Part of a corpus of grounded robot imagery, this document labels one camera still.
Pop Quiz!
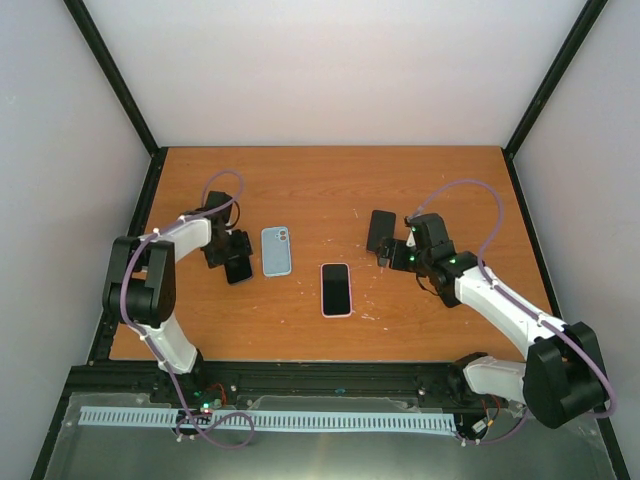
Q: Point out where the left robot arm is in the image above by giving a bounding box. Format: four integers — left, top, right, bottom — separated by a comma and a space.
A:
102, 191, 253, 403

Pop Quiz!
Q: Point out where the blue smartphone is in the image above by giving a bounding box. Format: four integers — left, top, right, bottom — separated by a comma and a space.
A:
224, 255, 253, 285

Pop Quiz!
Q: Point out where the pink phone case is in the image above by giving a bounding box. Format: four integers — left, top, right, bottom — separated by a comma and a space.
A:
319, 262, 354, 319

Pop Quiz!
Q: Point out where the small electronics board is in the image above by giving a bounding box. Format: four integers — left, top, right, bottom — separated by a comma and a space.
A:
196, 389, 227, 415

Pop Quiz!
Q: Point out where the light blue cable duct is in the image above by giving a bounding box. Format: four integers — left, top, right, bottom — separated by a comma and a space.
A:
78, 406, 456, 436

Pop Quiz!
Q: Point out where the maroon smartphone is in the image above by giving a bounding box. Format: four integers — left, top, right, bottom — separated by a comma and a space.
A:
366, 209, 396, 253

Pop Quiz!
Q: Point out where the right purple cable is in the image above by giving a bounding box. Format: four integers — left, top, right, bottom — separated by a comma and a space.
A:
405, 178, 618, 446

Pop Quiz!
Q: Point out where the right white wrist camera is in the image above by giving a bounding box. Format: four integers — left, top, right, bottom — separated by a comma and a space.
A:
404, 215, 417, 249

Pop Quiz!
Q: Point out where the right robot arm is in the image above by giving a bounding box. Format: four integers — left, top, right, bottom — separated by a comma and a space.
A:
374, 213, 616, 429

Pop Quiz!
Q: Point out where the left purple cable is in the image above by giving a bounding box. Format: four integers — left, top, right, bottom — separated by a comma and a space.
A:
119, 169, 257, 448

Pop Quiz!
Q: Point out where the black smartphone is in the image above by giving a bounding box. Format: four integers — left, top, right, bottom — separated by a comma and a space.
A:
321, 263, 351, 316

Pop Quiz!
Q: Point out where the purple cable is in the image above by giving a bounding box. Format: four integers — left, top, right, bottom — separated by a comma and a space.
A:
119, 169, 257, 448
405, 178, 618, 446

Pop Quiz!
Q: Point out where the light blue phone case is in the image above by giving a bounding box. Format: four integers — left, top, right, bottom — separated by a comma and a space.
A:
261, 226, 292, 278

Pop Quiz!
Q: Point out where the black aluminium frame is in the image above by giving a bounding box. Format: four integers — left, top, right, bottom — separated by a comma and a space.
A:
32, 1, 606, 479

